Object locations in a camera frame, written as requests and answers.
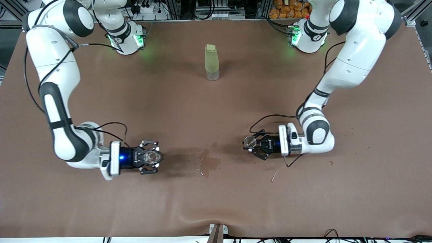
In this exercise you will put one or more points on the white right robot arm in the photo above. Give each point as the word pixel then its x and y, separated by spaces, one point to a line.
pixel 54 67

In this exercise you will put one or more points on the orange snack bags pile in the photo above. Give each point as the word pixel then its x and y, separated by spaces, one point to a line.
pixel 287 10

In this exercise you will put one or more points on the grey electrical equipment box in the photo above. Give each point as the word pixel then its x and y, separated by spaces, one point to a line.
pixel 219 15

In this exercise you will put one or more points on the brown liquid spill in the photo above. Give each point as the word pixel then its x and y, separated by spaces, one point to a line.
pixel 207 163

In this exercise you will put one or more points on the brown support bar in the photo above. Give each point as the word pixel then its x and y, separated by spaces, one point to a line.
pixel 216 236

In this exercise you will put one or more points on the white power strip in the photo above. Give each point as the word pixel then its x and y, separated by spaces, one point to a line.
pixel 148 10

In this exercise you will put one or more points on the small white stick scrap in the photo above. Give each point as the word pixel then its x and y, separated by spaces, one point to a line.
pixel 274 176

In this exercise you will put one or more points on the clear glass measuring beaker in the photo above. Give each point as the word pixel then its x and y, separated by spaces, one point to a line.
pixel 152 157

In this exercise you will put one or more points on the metal clamp bracket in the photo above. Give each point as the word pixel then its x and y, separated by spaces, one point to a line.
pixel 225 230

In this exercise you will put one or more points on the brown table cover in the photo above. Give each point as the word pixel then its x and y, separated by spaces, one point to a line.
pixel 135 202

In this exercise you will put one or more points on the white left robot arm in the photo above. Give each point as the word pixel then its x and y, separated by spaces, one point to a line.
pixel 357 50

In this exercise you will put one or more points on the green frosted bottle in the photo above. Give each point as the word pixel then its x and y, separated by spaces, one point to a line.
pixel 211 60

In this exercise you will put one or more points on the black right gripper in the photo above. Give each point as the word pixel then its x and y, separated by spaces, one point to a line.
pixel 129 159

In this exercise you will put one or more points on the steel jigger cup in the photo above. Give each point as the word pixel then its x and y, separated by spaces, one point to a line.
pixel 249 141

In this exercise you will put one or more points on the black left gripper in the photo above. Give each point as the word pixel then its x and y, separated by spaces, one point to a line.
pixel 272 145

